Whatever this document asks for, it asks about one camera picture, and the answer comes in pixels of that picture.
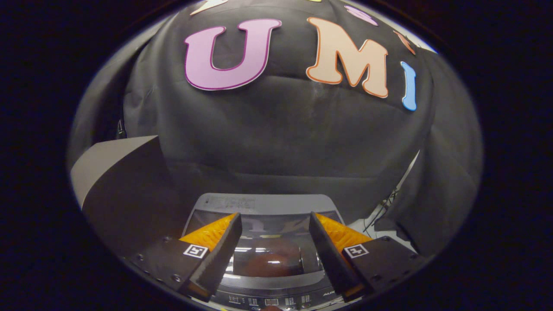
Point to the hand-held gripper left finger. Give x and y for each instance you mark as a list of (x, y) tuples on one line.
[(220, 259)]

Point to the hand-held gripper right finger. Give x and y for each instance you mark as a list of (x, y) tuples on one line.
[(330, 259)]

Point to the black light stand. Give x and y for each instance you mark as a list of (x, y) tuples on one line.
[(389, 199)]

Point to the black backdrop cloth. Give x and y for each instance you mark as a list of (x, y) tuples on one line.
[(281, 129)]

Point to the grey cabinet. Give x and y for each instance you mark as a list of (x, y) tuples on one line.
[(112, 155)]

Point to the backdrop stand pole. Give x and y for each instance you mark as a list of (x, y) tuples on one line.
[(121, 129)]

